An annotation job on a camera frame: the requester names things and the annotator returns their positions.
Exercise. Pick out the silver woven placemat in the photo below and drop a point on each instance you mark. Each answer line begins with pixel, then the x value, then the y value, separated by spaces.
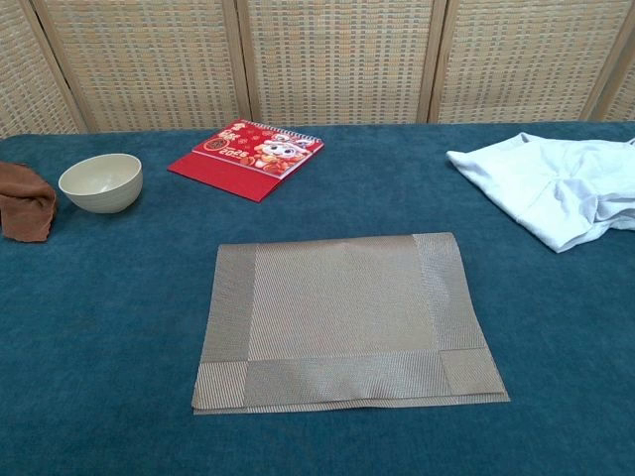
pixel 342 307

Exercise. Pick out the cream round bowl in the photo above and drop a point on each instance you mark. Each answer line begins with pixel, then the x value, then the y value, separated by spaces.
pixel 99 191

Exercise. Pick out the red desk calendar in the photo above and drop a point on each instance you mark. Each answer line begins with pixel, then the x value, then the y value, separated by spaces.
pixel 233 171

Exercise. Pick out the woven folding screen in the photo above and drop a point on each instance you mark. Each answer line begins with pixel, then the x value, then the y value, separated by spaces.
pixel 337 59

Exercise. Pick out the teal table cover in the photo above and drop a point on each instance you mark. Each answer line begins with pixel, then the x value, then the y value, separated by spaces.
pixel 124 297

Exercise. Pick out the white crumpled shirt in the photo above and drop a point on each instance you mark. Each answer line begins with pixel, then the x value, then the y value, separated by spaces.
pixel 536 188

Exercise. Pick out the brown crumpled cloth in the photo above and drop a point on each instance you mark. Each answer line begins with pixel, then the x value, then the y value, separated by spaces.
pixel 25 208

